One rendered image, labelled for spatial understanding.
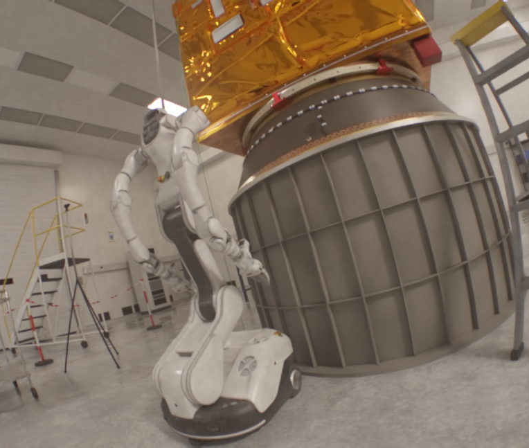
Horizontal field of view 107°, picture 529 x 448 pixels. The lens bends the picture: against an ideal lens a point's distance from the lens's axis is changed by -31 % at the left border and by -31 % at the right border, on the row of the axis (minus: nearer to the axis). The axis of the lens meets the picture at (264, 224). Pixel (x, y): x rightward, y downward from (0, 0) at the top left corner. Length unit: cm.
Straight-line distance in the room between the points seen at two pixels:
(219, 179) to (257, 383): 828
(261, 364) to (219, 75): 205
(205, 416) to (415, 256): 114
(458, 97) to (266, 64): 634
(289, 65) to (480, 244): 166
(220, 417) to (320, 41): 218
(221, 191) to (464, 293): 815
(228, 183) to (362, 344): 783
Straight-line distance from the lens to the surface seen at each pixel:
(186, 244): 128
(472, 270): 161
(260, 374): 116
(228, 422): 112
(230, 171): 887
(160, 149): 136
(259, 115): 205
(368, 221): 138
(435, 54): 201
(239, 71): 227
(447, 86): 801
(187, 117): 126
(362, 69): 193
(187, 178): 104
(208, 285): 132
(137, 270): 868
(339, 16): 215
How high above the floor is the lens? 70
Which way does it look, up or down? 7 degrees up
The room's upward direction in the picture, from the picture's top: 15 degrees counter-clockwise
